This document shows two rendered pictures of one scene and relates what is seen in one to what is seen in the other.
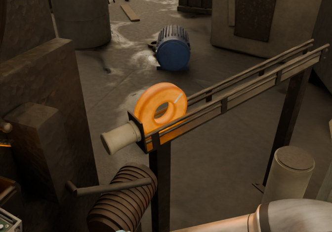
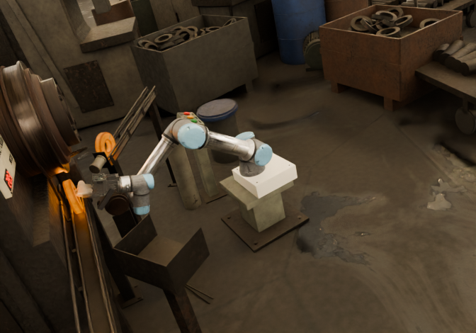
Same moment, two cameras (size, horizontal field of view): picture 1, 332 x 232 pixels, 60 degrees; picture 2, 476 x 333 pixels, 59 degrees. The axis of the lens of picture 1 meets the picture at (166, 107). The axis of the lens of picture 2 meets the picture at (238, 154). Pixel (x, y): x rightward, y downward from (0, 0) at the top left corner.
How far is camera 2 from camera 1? 1.73 m
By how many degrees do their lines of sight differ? 33
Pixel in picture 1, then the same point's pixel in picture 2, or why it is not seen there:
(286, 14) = (115, 77)
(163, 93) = (103, 136)
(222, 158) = not seen: hidden behind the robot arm
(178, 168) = not seen: hidden behind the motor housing
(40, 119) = (72, 161)
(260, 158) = (163, 173)
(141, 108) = (99, 147)
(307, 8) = (127, 67)
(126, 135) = (100, 160)
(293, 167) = not seen: hidden behind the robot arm
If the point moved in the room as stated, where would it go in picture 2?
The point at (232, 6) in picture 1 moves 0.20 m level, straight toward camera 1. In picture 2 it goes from (67, 90) to (71, 94)
